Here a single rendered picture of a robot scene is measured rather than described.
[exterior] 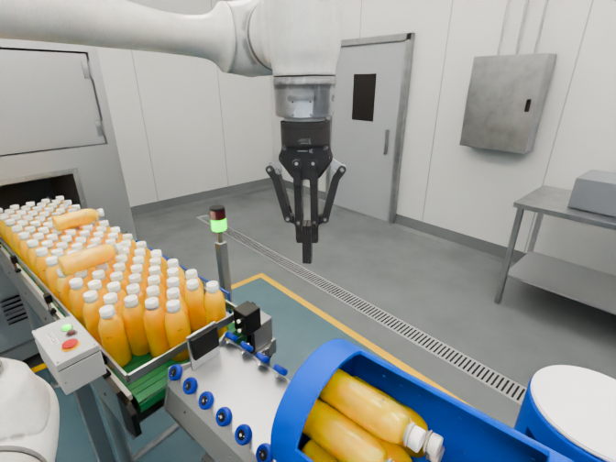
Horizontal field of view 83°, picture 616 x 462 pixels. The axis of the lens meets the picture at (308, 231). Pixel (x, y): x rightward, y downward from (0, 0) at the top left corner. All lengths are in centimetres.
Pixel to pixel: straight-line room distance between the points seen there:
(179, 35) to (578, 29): 352
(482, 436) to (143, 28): 89
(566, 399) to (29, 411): 110
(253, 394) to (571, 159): 337
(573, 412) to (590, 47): 315
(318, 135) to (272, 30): 15
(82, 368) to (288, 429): 61
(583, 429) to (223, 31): 106
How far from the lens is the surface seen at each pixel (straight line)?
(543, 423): 106
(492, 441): 86
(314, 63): 51
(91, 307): 134
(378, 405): 73
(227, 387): 113
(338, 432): 74
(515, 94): 372
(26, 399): 75
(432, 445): 79
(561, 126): 385
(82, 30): 51
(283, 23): 51
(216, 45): 62
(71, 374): 113
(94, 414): 135
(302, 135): 52
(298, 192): 56
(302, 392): 71
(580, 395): 115
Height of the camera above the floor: 174
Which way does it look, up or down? 23 degrees down
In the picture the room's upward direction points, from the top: straight up
